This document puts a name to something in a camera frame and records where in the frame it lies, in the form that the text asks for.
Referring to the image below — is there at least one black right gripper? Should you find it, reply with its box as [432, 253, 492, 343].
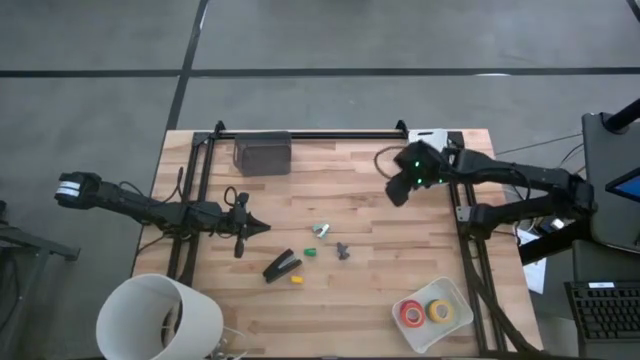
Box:
[385, 141, 451, 207]

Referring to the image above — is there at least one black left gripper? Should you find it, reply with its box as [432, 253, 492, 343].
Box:
[222, 192, 272, 259]

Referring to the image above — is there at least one yellow tape roll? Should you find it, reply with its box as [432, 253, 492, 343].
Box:
[427, 298, 456, 325]

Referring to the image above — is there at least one black stapler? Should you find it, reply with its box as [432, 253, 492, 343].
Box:
[262, 248, 303, 285]

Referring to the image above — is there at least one narrow white plastic bin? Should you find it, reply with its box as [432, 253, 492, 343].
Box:
[407, 128, 459, 186]

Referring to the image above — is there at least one dark grey storage bin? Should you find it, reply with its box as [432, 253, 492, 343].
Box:
[232, 131, 293, 178]

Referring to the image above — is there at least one wide white plastic bin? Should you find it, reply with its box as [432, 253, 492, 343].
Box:
[391, 276, 475, 355]

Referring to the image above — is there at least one white cylindrical lampshade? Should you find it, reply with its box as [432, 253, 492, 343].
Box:
[95, 273, 225, 360]

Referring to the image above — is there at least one black metal support bar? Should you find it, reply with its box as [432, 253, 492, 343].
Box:
[518, 219, 591, 266]

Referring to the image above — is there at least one white paper sheet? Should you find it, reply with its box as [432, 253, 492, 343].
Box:
[513, 227, 549, 295]

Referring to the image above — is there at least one black pole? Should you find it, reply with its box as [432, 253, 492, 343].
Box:
[601, 97, 640, 134]

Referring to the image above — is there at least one blue tablet screen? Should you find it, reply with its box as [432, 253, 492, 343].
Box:
[605, 168, 640, 204]

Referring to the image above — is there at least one grey metal stand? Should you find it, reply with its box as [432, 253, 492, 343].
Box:
[0, 199, 81, 360]

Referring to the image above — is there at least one black keyboard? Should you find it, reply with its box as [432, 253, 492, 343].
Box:
[564, 280, 640, 345]

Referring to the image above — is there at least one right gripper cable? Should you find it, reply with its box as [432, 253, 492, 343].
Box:
[373, 145, 402, 180]

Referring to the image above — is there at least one black metal table frame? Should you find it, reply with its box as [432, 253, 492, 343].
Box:
[167, 119, 544, 359]

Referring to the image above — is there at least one thin black floor cable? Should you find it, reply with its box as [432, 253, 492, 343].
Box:
[494, 132, 584, 156]

